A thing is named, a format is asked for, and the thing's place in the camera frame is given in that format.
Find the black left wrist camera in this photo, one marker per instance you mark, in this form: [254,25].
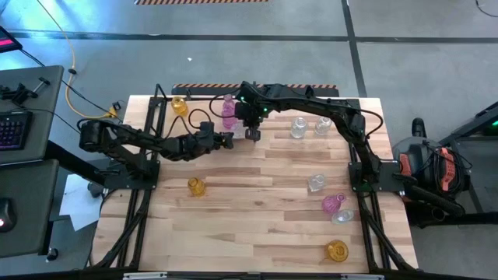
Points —
[207,129]

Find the amber round vase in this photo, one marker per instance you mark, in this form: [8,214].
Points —
[337,251]

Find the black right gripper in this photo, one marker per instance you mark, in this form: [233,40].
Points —
[252,114]

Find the black desk clamp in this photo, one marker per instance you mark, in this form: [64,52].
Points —
[19,93]

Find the black metal stand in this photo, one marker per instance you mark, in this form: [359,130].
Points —
[484,118]

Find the clear textured jar vase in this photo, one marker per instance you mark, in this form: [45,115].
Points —
[298,129]

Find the pink round fluted vase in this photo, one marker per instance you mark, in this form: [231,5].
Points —
[330,205]

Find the grey desk panel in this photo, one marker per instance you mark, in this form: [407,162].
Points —
[44,124]
[33,194]

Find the pink ringed bottle vase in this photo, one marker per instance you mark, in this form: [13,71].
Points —
[229,121]

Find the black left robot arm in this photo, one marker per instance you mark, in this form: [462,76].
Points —
[132,138]

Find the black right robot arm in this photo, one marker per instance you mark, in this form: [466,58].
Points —
[311,102]

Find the small amber ribbed vase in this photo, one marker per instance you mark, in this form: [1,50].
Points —
[179,107]

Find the black keyboard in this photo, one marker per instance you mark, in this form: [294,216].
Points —
[13,130]

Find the white paper sheet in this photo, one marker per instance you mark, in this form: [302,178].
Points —
[78,206]

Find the clear square diamond-cut vase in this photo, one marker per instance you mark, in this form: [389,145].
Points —
[317,183]

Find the clear round vase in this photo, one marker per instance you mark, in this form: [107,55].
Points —
[342,217]

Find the white metal bracket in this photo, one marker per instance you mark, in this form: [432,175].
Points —
[362,277]
[144,275]

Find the black computer mouse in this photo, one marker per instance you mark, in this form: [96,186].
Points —
[5,215]

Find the clear ribbed jar vase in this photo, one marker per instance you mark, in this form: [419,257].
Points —
[323,126]

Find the wooden shelf black frame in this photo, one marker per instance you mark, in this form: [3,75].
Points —
[171,124]

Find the large amber ribbed vase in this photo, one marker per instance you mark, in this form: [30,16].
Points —
[196,187]

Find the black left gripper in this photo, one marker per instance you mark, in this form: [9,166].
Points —
[208,145]

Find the black orange shop vacuum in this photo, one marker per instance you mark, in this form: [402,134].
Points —
[426,163]

